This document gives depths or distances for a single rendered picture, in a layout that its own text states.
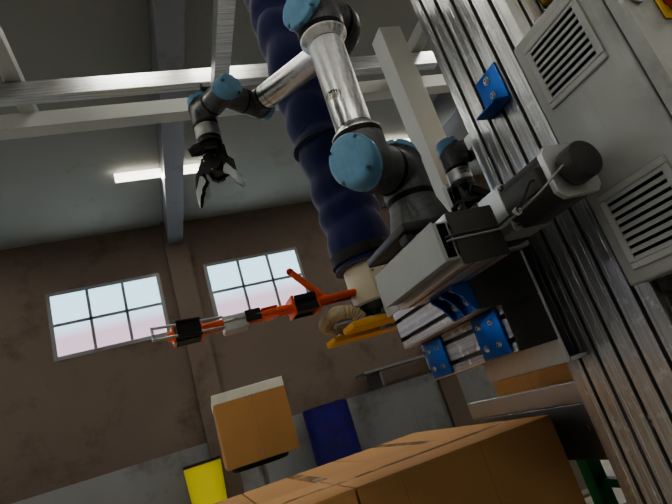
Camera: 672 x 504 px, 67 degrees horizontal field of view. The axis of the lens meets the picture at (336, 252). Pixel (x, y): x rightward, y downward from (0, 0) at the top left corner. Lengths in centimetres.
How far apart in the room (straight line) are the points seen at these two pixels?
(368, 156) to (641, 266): 53
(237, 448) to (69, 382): 453
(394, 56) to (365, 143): 255
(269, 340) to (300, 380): 70
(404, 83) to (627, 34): 267
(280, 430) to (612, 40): 255
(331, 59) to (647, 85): 67
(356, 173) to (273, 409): 210
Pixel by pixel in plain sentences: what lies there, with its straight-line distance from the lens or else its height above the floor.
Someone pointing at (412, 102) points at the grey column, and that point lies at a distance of 342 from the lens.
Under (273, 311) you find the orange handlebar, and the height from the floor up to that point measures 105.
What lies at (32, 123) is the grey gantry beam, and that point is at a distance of 412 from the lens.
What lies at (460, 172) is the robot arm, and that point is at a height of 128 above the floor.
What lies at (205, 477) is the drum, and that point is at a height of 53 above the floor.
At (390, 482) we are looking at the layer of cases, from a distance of 139.
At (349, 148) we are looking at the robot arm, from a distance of 110.
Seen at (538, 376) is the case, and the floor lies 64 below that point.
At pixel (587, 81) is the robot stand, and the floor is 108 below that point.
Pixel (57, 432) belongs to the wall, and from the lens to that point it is 724.
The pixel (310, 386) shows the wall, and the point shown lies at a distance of 733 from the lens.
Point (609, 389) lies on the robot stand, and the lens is 109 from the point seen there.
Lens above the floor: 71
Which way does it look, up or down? 17 degrees up
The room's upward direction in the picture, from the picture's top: 18 degrees counter-clockwise
